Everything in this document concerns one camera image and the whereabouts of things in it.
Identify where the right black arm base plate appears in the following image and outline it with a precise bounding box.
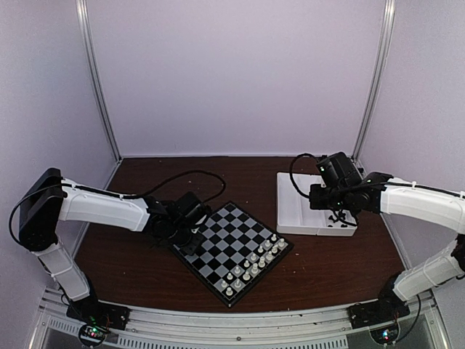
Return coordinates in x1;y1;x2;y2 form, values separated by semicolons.
347;290;411;329

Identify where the black white chessboard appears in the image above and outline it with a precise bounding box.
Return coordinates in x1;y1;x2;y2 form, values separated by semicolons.
171;201;294;308

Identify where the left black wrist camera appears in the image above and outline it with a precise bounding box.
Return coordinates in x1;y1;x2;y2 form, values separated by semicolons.
174;192;211;225

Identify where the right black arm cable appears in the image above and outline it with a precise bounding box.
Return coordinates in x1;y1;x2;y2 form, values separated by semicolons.
288;152;320;197

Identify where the front aluminium rail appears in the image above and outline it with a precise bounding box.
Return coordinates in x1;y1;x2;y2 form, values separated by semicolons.
25;288;452;348

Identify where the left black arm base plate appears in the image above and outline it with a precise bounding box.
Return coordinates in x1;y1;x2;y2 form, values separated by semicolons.
66;291;130;330

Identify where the right aluminium frame post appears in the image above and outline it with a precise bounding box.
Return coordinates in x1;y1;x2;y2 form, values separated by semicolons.
352;0;396;161

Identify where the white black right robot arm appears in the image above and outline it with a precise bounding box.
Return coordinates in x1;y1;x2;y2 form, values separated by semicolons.
309;172;464;321

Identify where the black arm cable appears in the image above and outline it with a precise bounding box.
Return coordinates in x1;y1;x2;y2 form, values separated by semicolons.
288;152;320;197
119;170;226;204

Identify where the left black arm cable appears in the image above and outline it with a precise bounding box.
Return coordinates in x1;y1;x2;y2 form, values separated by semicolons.
119;170;226;204

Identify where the pile of black chess pieces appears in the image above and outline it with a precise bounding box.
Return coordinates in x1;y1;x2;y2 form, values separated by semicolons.
327;212;349;228

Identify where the aluminium frame post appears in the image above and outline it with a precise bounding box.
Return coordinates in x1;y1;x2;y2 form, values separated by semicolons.
352;0;396;161
76;0;122;163

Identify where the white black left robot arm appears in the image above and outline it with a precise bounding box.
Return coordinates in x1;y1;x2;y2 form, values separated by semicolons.
12;167;211;323

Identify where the left aluminium frame post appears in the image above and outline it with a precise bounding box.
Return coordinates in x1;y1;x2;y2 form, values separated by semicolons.
76;0;122;163

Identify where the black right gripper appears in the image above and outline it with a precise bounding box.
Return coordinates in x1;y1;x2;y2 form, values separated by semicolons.
310;184;351;211

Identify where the white plastic divided tray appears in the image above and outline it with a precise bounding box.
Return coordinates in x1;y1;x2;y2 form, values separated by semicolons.
276;172;357;236

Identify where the white chess piece row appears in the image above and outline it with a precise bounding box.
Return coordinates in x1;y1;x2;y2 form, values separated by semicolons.
215;233;290;300

